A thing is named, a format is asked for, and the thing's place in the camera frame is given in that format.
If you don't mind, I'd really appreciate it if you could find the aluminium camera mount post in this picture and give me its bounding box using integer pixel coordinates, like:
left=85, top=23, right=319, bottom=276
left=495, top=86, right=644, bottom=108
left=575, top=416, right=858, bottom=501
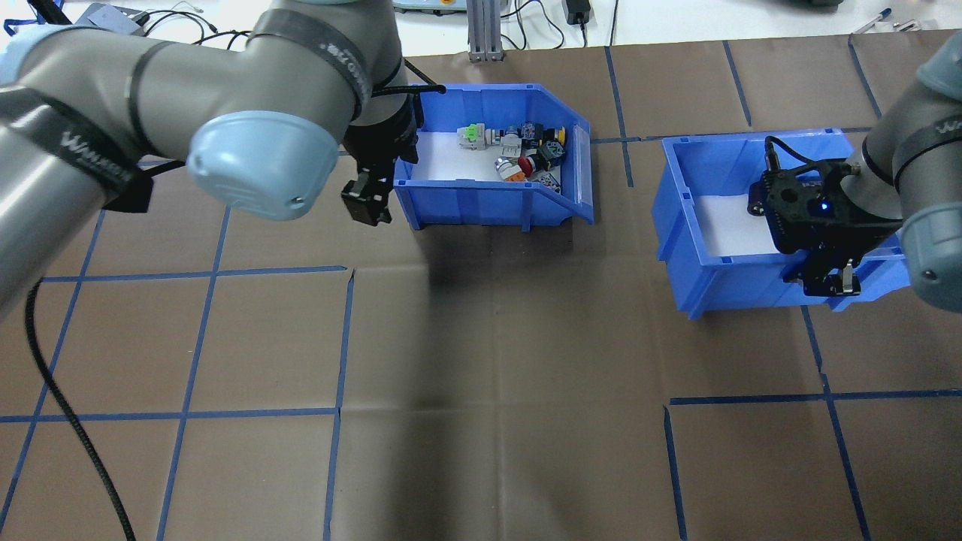
left=467, top=0, right=504, bottom=63

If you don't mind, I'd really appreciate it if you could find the grey electronics box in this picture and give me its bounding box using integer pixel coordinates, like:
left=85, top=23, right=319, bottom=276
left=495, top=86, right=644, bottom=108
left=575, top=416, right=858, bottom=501
left=75, top=2, right=148, bottom=37

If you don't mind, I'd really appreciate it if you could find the yellow push button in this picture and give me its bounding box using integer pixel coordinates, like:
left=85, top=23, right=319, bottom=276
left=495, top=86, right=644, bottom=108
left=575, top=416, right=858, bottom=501
left=520, top=122, right=568, bottom=148

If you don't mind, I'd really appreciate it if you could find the blue bin with buttons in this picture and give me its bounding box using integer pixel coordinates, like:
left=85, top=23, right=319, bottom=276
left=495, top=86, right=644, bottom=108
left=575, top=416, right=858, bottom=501
left=391, top=83, right=595, bottom=231

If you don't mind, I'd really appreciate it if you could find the blue pen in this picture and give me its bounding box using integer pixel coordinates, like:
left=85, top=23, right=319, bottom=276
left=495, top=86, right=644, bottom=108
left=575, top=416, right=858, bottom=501
left=852, top=8, right=896, bottom=35

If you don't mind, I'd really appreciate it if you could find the black adapter cable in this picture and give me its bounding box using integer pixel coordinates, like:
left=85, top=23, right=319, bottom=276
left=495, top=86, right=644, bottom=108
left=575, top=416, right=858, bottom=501
left=513, top=0, right=579, bottom=50

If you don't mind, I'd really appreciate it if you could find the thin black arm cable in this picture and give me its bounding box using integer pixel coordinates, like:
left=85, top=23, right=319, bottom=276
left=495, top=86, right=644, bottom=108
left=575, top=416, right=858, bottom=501
left=367, top=83, right=449, bottom=98

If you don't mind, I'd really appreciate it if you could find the blue bin with capacitors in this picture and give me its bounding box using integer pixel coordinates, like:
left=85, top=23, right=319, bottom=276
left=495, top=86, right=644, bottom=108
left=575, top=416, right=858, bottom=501
left=651, top=128, right=912, bottom=321

